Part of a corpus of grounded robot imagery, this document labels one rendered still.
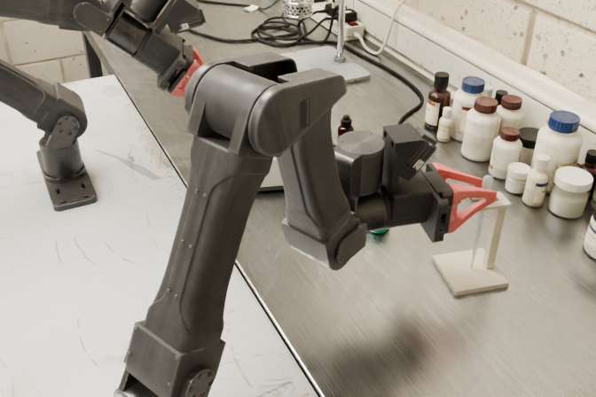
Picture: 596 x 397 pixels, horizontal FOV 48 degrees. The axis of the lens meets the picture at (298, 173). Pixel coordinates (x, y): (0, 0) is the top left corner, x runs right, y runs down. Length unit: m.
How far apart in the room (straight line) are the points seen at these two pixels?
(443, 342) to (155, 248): 0.44
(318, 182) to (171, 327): 0.21
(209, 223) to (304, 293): 0.36
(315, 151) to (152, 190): 0.53
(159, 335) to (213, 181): 0.16
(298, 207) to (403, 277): 0.28
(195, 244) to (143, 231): 0.46
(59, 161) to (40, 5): 0.26
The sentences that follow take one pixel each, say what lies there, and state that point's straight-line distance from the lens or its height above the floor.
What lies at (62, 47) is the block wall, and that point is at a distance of 3.55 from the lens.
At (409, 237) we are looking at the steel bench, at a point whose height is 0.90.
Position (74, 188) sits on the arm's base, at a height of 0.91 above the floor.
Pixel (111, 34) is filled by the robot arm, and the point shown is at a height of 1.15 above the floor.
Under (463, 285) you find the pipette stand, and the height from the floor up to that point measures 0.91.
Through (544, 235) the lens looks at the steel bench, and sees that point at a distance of 1.11.
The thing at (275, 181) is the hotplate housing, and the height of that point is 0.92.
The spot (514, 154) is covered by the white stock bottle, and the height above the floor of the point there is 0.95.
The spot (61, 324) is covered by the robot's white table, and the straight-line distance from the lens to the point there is 0.94.
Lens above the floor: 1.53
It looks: 32 degrees down
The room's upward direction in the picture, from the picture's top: 1 degrees clockwise
